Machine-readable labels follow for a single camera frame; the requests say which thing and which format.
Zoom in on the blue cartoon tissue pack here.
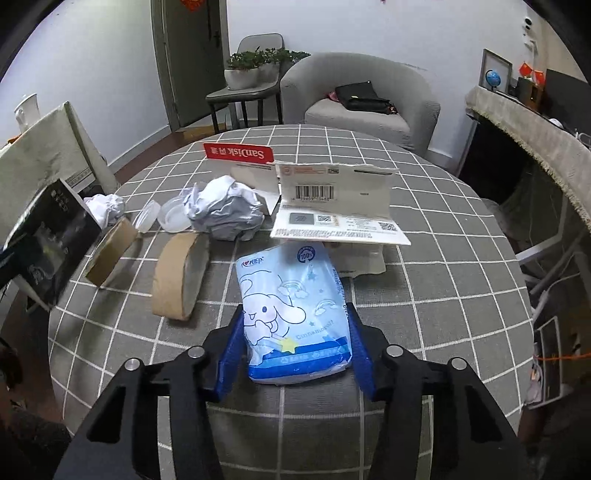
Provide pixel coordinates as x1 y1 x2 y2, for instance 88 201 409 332
235 241 353 385

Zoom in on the brown cardboard tape ring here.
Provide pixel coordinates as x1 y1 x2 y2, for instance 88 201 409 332
150 231 212 322

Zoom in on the large white paper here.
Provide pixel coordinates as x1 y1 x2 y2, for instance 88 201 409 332
182 175 266 242

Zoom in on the black glossy package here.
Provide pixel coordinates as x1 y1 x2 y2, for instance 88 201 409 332
1 179 101 311

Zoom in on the grey checked tablecloth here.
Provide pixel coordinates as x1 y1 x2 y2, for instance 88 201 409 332
48 124 537 480

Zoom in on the clear plastic cup lid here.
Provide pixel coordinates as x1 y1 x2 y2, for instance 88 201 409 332
157 196 191 234

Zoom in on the white barcode card package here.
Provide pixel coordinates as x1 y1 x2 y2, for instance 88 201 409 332
270 163 411 246

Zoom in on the small crumpled white paper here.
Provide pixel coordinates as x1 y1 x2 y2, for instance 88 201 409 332
84 194 125 229

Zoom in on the red SanDisk card package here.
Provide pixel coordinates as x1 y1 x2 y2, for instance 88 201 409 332
202 142 280 215

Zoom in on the beige tablecloth left table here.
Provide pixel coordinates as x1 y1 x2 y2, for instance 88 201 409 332
0 101 119 240

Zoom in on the black handbag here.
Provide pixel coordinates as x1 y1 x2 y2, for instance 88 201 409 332
335 81 398 115

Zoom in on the beige fringed sideboard cloth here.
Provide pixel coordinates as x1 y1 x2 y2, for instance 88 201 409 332
465 86 591 224

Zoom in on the grey armchair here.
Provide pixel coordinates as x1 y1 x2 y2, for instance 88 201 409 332
280 52 441 156

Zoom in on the white potted plant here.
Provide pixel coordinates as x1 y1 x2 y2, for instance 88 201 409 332
224 50 259 90

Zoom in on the small blue globe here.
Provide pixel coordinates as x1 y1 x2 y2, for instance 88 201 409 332
485 69 502 91

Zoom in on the white kettle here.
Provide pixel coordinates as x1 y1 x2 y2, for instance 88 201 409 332
14 93 41 133

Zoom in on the black monitor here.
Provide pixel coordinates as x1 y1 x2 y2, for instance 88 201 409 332
540 70 591 134

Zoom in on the framed picture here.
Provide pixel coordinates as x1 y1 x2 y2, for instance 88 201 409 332
479 49 512 94

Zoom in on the dark green door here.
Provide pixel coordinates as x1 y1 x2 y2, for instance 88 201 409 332
150 1 228 131

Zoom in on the grey dining chair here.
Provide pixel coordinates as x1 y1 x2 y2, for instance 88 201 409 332
205 33 284 134

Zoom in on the white security camera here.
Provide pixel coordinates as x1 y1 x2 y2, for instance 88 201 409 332
522 16 535 46

